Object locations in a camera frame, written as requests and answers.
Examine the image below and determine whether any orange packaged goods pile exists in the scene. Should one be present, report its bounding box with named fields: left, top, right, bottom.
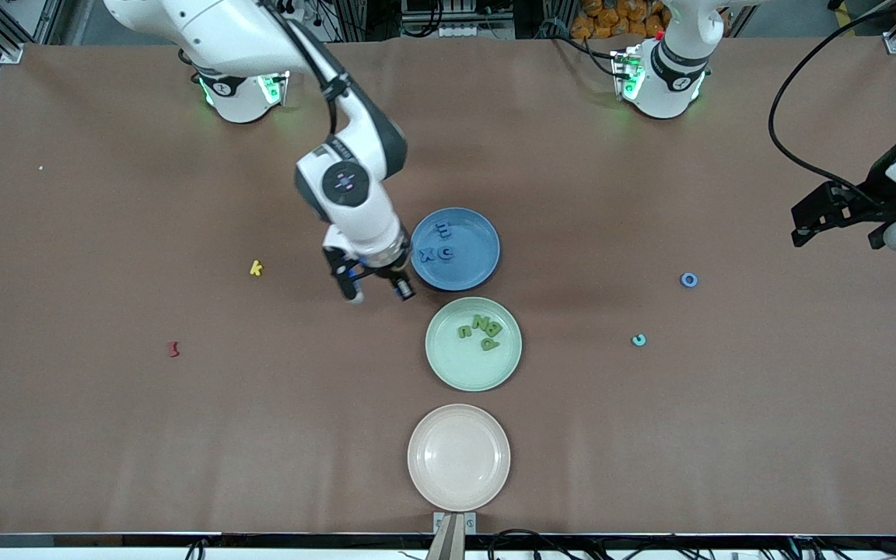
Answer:
left=570, top=0, right=670, bottom=41

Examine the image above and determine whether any blue round plate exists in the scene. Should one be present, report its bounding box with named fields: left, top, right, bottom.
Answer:
left=411, top=207, right=502, bottom=292

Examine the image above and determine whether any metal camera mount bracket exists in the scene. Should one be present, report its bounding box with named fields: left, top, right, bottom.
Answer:
left=432, top=512, right=478, bottom=560

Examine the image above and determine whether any green round plate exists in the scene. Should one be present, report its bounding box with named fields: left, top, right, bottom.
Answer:
left=425, top=296, right=523, bottom=392

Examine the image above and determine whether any metal table edge rail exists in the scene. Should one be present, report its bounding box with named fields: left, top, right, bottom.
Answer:
left=0, top=533, right=896, bottom=560

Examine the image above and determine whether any brown table cover sheet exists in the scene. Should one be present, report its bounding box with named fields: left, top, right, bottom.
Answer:
left=0, top=35, right=896, bottom=537

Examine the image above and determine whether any pink round plate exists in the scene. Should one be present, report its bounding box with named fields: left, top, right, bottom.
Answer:
left=407, top=403, right=512, bottom=513

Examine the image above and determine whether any white power strip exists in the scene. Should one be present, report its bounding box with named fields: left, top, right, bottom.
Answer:
left=436, top=22, right=493, bottom=40

